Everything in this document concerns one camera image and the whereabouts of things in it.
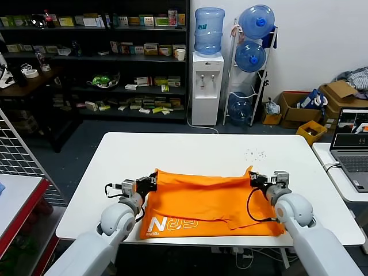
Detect white dispenser power cord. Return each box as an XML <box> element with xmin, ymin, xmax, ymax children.
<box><xmin>186</xmin><ymin>94</ymin><xmax>219</xmax><ymax>135</ymax></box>

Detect clear plastic bottle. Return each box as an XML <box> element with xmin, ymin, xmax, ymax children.
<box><xmin>34</xmin><ymin>48</ymin><xmax>51</xmax><ymax>72</ymax></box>

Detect black shelving unit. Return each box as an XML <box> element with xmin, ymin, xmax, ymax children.
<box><xmin>0</xmin><ymin>0</ymin><xmax>190</xmax><ymax>125</ymax></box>

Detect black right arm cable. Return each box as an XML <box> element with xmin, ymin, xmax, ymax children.
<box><xmin>247</xmin><ymin>186</ymin><xmax>279</xmax><ymax>223</ymax></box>

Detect white wire grid panel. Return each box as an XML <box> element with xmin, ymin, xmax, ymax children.
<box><xmin>0</xmin><ymin>108</ymin><xmax>61</xmax><ymax>193</ymax></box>

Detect orange t-shirt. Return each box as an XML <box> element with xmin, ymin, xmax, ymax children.
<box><xmin>140</xmin><ymin>166</ymin><xmax>286</xmax><ymax>239</ymax></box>

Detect black flask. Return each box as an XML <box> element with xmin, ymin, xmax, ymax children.
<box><xmin>13</xmin><ymin>64</ymin><xmax>28</xmax><ymax>87</ymax></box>

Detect shiny silver bowl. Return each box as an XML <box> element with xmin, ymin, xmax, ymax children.
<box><xmin>30</xmin><ymin>13</ymin><xmax>47</xmax><ymax>29</ymax></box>

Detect red-edged white table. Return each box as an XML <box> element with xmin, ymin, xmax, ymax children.
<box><xmin>0</xmin><ymin>174</ymin><xmax>50</xmax><ymax>254</ymax></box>

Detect tall brown cardboard box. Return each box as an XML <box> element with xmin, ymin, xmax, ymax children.
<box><xmin>318</xmin><ymin>80</ymin><xmax>368</xmax><ymax>130</ymax></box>

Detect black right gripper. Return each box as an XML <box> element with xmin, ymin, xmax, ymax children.
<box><xmin>249</xmin><ymin>171</ymin><xmax>274</xmax><ymax>188</ymax></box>

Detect yellow plastic crate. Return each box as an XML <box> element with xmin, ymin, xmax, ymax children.
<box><xmin>296</xmin><ymin>120</ymin><xmax>328</xmax><ymax>146</ymax></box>

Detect clear plastic bag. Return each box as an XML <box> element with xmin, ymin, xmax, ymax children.
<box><xmin>263</xmin><ymin>97</ymin><xmax>281</xmax><ymax>116</ymax></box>

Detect pile of grey clothes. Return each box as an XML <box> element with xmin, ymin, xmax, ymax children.
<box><xmin>335</xmin><ymin>66</ymin><xmax>368</xmax><ymax>100</ymax></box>

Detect large open cardboard box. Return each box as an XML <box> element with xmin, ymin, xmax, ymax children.
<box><xmin>277</xmin><ymin>91</ymin><xmax>323</xmax><ymax>129</ymax></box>

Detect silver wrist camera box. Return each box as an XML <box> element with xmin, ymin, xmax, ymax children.
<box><xmin>113</xmin><ymin>179</ymin><xmax>137</xmax><ymax>198</ymax></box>
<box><xmin>273</xmin><ymin>171</ymin><xmax>290</xmax><ymax>189</ymax></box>

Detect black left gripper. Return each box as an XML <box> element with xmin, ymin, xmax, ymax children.
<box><xmin>135</xmin><ymin>171</ymin><xmax>158</xmax><ymax>193</ymax></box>

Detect white water dispenser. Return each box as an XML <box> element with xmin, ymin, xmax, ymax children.
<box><xmin>191</xmin><ymin>51</ymin><xmax>224</xmax><ymax>127</ymax></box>

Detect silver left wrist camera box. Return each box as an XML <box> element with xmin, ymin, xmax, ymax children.
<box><xmin>113</xmin><ymin>179</ymin><xmax>137</xmax><ymax>198</ymax></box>

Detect green items in plastic bag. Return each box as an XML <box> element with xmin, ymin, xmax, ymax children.
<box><xmin>87</xmin><ymin>72</ymin><xmax>121</xmax><ymax>90</ymax></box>

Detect blue shopping bag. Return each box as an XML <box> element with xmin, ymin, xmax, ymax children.
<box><xmin>297</xmin><ymin>89</ymin><xmax>328</xmax><ymax>109</ymax></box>

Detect small white table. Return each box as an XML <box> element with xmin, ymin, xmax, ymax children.
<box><xmin>312</xmin><ymin>142</ymin><xmax>368</xmax><ymax>255</ymax></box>

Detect yellow orange medicine box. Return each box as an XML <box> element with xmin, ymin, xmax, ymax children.
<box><xmin>143</xmin><ymin>43</ymin><xmax>159</xmax><ymax>56</ymax></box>

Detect white metal jug rack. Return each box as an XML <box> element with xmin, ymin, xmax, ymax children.
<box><xmin>223</xmin><ymin>18</ymin><xmax>279</xmax><ymax>127</ymax></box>

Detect cola bottle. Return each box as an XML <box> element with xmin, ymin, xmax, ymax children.
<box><xmin>43</xmin><ymin>9</ymin><xmax>55</xmax><ymax>29</ymax></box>

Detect dark wooden desk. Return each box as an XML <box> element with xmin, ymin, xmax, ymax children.
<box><xmin>0</xmin><ymin>66</ymin><xmax>83</xmax><ymax>153</ymax></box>

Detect large white table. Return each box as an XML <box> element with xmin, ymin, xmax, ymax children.
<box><xmin>55</xmin><ymin>132</ymin><xmax>366</xmax><ymax>271</ymax></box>

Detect small cardboard box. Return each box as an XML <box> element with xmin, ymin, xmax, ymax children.
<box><xmin>260</xmin><ymin>110</ymin><xmax>283</xmax><ymax>127</ymax></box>

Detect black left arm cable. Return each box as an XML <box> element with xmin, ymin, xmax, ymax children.
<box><xmin>105</xmin><ymin>183</ymin><xmax>144</xmax><ymax>223</ymax></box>

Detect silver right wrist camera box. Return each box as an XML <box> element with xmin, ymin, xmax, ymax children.
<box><xmin>273</xmin><ymin>171</ymin><xmax>290</xmax><ymax>189</ymax></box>

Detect black tripod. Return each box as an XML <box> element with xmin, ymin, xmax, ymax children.
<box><xmin>256</xmin><ymin>68</ymin><xmax>270</xmax><ymax>100</ymax></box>

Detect white power strip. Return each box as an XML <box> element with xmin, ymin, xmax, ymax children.
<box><xmin>211</xmin><ymin>246</ymin><xmax>254</xmax><ymax>259</ymax></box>

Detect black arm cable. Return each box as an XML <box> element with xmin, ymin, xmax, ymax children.
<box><xmin>247</xmin><ymin>186</ymin><xmax>279</xmax><ymax>223</ymax></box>
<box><xmin>105</xmin><ymin>183</ymin><xmax>144</xmax><ymax>223</ymax></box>

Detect blue labelled water jug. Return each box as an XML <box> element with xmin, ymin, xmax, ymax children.
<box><xmin>194</xmin><ymin>7</ymin><xmax>226</xmax><ymax>56</ymax></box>

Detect grey laptop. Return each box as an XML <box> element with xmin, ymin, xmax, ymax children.
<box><xmin>329</xmin><ymin>108</ymin><xmax>368</xmax><ymax>193</ymax></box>

